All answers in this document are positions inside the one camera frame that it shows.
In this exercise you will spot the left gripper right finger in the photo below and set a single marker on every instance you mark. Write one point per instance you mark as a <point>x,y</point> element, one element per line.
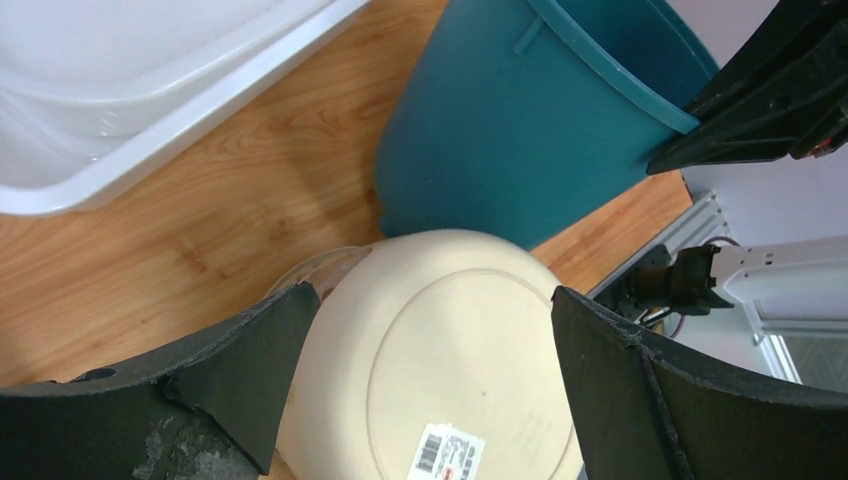
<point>647,407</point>

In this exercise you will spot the teal round bucket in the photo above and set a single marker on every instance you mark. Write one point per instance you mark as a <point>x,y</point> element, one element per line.
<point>522,117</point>

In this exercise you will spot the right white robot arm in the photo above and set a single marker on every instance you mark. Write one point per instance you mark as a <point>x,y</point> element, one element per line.
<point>706,277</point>

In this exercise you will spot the aluminium frame rail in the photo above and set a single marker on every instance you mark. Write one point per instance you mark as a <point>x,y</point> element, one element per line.
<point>704,219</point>

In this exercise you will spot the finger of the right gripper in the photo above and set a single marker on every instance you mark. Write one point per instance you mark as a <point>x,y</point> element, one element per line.
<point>784,93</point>

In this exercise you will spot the cream round bucket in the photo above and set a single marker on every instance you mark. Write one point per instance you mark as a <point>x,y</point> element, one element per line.
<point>431,357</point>

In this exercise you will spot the white plastic tub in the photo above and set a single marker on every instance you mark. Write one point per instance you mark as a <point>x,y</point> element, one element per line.
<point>97,95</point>

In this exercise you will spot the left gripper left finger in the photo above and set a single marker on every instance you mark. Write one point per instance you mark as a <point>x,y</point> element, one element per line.
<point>205,406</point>

